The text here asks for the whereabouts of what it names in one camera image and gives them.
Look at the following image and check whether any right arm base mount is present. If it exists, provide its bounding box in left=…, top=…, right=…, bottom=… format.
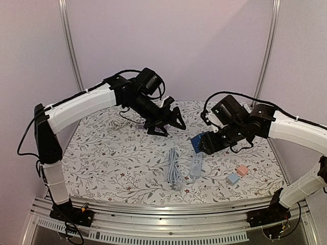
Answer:
left=246, top=203, right=291, bottom=228

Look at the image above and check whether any right aluminium frame post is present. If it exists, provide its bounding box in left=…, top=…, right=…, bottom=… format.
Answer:
left=254, top=0, right=281, bottom=99

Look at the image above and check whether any white coiled cable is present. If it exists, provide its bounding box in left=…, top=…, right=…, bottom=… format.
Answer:
left=108, top=117, right=133, bottom=130

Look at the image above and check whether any light blue charger plug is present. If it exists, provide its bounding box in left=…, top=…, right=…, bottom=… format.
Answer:
left=226, top=173, right=240, bottom=186

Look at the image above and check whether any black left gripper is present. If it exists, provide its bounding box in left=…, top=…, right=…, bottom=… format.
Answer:
left=126, top=92, right=186, bottom=137

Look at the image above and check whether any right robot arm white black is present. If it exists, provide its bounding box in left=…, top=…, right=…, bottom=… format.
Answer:
left=199, top=91, right=326, bottom=223

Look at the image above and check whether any purple power strip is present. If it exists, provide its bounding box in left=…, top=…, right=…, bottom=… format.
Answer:
left=136, top=123, right=171, bottom=131

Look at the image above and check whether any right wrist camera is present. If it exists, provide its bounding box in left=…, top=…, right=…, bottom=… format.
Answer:
left=200, top=110, right=223, bottom=133

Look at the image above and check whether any floral patterned table mat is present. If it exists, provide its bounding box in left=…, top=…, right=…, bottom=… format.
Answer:
left=62, top=101, right=286, bottom=205

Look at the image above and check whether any dark blue cube socket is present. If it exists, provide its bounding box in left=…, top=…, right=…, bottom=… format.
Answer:
left=191, top=132, right=206, bottom=154

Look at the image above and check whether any front aluminium rail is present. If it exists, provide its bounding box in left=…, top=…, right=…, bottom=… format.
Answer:
left=21, top=196, right=317, bottom=245

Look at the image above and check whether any left aluminium frame post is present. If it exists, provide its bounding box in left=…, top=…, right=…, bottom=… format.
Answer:
left=58, top=0, right=84, bottom=91

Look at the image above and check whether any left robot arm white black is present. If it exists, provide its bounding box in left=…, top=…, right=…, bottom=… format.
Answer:
left=28, top=68, right=186, bottom=222

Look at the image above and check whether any light blue cable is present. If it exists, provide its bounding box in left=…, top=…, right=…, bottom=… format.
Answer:
left=167, top=147, right=196, bottom=192

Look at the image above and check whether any aluminium frame post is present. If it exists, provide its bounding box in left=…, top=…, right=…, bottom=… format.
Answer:
left=58, top=0, right=84, bottom=91
left=254, top=0, right=281, bottom=99

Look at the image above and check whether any pink charger cube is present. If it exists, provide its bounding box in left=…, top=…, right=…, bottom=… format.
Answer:
left=237, top=165, right=249, bottom=177

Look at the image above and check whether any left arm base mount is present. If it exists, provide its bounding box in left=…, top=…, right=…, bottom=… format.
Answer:
left=50, top=204, right=95, bottom=227

